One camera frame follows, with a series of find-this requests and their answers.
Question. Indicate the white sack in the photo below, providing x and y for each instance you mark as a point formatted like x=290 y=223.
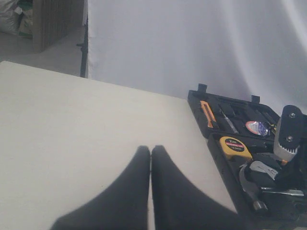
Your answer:
x=8 y=17

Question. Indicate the orange handled pliers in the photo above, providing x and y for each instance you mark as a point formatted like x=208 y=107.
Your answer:
x=283 y=162

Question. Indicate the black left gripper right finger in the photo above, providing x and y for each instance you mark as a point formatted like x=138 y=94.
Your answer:
x=179 y=205

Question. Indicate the purple electrical tape roll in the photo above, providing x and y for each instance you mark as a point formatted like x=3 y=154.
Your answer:
x=257 y=128

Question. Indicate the yellow utility knife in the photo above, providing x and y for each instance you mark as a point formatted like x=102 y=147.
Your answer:
x=209 y=115

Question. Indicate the adjustable wrench black handle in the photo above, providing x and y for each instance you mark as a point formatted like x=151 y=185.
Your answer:
x=259 y=166

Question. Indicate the large yellow black screwdriver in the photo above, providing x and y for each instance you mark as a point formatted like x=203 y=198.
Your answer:
x=268 y=120

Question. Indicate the yellow tape measure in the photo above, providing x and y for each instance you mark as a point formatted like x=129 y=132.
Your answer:
x=233 y=147

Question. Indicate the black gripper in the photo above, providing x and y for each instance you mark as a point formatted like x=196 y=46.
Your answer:
x=294 y=174

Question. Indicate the black plastic tool case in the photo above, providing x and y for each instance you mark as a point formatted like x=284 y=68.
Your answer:
x=261 y=156

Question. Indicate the clear test screwdriver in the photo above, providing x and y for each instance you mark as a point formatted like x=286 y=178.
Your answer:
x=235 y=131

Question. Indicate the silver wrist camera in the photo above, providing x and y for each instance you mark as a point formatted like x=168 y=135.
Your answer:
x=290 y=133

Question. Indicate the steel claw hammer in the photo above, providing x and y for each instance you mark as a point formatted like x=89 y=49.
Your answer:
x=253 y=191

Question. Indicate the black backdrop stand pole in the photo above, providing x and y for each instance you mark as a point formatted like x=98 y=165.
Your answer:
x=84 y=50

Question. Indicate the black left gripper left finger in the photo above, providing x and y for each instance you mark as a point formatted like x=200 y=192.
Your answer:
x=121 y=206

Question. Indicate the white backdrop cloth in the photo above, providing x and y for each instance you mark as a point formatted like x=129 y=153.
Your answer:
x=238 y=48

